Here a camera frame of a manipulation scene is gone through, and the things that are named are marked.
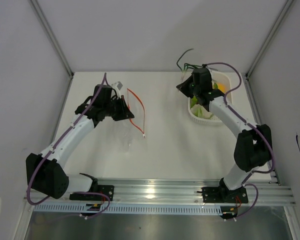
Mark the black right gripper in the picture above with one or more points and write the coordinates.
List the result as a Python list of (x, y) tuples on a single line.
[(183, 87)]

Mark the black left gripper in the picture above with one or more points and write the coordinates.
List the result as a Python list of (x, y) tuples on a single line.
[(125, 113)]

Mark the clear orange-zipper zip bag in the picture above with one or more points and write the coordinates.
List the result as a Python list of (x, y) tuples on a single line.
[(127, 132)]

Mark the white cauliflower with green leaves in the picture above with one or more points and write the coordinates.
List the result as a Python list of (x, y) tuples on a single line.
[(198, 110)]

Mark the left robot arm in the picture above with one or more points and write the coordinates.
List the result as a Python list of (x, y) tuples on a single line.
[(45, 171)]

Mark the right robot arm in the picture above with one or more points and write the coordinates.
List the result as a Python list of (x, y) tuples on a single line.
[(253, 148)]

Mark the orange fruit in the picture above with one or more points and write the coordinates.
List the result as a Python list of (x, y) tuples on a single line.
[(221, 87)]

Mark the white perforated plastic basket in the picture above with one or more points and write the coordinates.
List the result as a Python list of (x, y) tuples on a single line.
[(217, 77)]

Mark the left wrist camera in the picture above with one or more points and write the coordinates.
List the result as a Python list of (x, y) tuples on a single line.
[(117, 87)]

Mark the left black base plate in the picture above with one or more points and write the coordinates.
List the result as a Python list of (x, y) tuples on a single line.
[(107, 190)]

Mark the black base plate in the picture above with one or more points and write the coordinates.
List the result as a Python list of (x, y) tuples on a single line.
[(223, 195), (107, 190)]

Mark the aluminium mounting rail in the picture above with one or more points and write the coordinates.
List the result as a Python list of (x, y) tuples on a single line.
[(186, 192)]

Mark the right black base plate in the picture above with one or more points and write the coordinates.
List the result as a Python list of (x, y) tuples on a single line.
[(223, 195)]

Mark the left aluminium frame post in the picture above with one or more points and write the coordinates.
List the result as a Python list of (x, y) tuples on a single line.
[(42, 19)]

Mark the aluminium frame post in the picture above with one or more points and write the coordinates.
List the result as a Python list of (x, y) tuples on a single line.
[(42, 19), (273, 31)]

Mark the slotted white cable duct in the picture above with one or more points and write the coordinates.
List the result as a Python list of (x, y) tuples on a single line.
[(120, 208)]

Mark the right aluminium frame post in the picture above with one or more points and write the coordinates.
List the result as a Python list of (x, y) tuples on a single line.
[(273, 31)]

